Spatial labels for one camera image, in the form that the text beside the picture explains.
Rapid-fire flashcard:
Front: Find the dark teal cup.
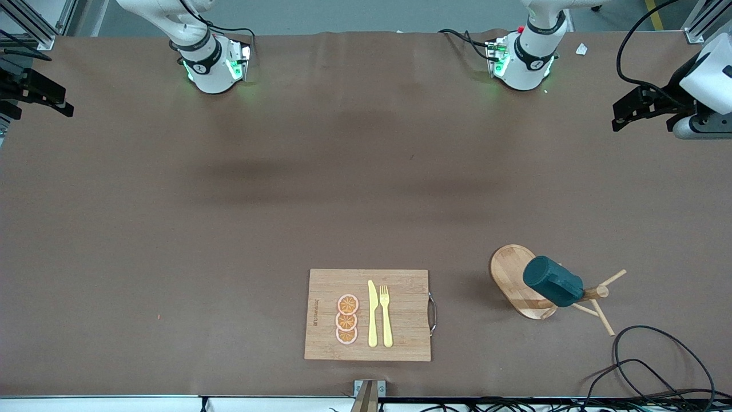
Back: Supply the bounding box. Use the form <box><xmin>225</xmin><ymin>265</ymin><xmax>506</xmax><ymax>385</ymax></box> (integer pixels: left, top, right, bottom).
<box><xmin>523</xmin><ymin>256</ymin><xmax>584</xmax><ymax>308</ymax></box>

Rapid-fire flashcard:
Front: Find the wooden mug tree stand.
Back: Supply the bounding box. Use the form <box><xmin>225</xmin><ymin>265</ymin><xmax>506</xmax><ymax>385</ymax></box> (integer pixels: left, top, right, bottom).
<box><xmin>490</xmin><ymin>244</ymin><xmax>627</xmax><ymax>336</ymax></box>

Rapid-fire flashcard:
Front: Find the yellow plastic fork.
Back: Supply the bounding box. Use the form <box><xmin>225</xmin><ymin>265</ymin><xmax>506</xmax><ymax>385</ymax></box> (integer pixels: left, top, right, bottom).
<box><xmin>379</xmin><ymin>285</ymin><xmax>394</xmax><ymax>348</ymax></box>

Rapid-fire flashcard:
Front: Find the yellow plastic knife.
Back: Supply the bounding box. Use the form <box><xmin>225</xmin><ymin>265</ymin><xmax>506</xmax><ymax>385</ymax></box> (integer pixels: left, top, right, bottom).
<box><xmin>368</xmin><ymin>280</ymin><xmax>379</xmax><ymax>348</ymax></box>

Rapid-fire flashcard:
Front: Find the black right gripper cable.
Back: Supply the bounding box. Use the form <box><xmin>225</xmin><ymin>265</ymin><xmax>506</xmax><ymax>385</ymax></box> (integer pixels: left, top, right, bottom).
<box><xmin>0</xmin><ymin>45</ymin><xmax>53</xmax><ymax>62</ymax></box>

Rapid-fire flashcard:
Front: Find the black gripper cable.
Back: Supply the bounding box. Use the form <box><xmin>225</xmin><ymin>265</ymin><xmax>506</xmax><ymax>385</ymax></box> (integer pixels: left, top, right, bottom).
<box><xmin>616</xmin><ymin>0</ymin><xmax>690</xmax><ymax>109</ymax></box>
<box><xmin>0</xmin><ymin>45</ymin><xmax>53</xmax><ymax>62</ymax></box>

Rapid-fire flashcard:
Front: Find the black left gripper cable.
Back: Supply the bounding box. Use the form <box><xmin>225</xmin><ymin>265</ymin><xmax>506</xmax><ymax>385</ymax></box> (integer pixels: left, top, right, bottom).
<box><xmin>616</xmin><ymin>0</ymin><xmax>690</xmax><ymax>109</ymax></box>

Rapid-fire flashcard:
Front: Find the aluminium frame profile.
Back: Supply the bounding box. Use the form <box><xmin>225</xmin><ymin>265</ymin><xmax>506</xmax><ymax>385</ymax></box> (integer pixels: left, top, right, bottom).
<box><xmin>682</xmin><ymin>0</ymin><xmax>732</xmax><ymax>44</ymax></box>
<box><xmin>0</xmin><ymin>0</ymin><xmax>95</xmax><ymax>51</ymax></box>

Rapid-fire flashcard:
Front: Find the black left arm base cable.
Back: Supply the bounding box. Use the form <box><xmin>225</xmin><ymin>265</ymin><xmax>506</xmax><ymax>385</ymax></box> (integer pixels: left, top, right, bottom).
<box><xmin>438</xmin><ymin>27</ymin><xmax>495</xmax><ymax>61</ymax></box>

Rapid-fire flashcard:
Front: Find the black looped cable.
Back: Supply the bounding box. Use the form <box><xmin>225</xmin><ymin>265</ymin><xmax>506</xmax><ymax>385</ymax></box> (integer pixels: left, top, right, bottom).
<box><xmin>583</xmin><ymin>358</ymin><xmax>695</xmax><ymax>408</ymax></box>
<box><xmin>613</xmin><ymin>325</ymin><xmax>717</xmax><ymax>404</ymax></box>

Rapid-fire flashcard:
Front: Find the bamboo cutting board with handle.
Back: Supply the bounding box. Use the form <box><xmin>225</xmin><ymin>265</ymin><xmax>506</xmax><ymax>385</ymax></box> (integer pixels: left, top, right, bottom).
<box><xmin>304</xmin><ymin>269</ymin><xmax>438</xmax><ymax>362</ymax></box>

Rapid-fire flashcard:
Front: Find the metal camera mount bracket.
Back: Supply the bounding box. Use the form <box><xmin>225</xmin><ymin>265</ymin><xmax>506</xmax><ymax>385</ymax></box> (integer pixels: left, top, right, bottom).
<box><xmin>352</xmin><ymin>379</ymin><xmax>387</xmax><ymax>412</ymax></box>

